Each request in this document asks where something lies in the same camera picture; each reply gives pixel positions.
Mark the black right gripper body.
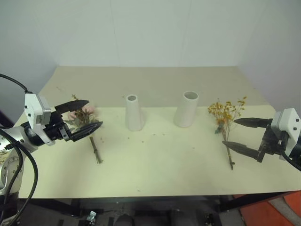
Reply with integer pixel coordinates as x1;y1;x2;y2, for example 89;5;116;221
257;125;290;163

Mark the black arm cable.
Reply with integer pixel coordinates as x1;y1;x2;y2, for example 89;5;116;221
0;73;39;226
280;150;301;172

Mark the yellow dried flower bouquet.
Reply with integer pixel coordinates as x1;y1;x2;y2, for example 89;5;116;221
207;96;248;171

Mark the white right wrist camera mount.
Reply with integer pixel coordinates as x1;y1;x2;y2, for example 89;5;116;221
270;107;301;158

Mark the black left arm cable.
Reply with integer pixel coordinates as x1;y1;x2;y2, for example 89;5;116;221
0;73;39;226

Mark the white conical vase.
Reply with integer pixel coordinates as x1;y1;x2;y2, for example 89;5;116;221
125;94;145;131

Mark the black table frame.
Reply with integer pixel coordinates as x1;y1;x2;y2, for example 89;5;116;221
18;191;301;226

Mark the pink dried flower bouquet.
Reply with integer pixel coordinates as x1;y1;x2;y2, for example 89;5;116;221
63;94;104;165

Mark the white cylindrical vase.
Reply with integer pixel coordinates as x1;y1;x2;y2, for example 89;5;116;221
173;91;199;129

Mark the orange floor object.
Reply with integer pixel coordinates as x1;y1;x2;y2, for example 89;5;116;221
239;190;301;226

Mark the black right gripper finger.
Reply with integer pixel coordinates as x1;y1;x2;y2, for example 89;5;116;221
233;117;274;129
222;140;264;163

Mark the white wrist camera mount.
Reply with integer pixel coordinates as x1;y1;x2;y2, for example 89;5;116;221
24;93;57;147
270;107;301;158

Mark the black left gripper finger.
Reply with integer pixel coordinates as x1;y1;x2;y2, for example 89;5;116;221
70;121;104;143
54;99;90;114

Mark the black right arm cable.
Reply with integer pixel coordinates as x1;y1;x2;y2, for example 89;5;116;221
280;150;301;172

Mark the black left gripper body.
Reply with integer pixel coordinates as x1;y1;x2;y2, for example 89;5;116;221
42;110;72;142

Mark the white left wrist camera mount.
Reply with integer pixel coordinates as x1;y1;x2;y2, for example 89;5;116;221
24;93;57;147

